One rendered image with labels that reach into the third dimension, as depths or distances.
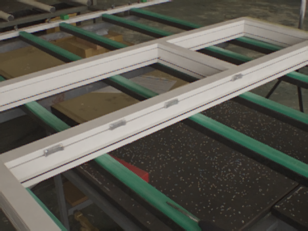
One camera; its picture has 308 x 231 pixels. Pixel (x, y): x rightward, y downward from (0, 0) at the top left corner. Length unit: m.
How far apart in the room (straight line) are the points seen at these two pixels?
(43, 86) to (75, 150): 0.43
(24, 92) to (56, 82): 0.12
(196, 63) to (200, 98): 0.27
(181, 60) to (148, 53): 0.15
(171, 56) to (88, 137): 0.67
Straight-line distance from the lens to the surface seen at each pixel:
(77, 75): 1.44
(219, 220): 1.25
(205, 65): 1.45
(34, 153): 0.95
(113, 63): 1.51
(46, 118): 1.24
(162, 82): 1.99
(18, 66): 2.36
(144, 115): 1.10
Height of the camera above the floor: 1.43
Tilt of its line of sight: 28 degrees down
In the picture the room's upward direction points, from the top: 1 degrees counter-clockwise
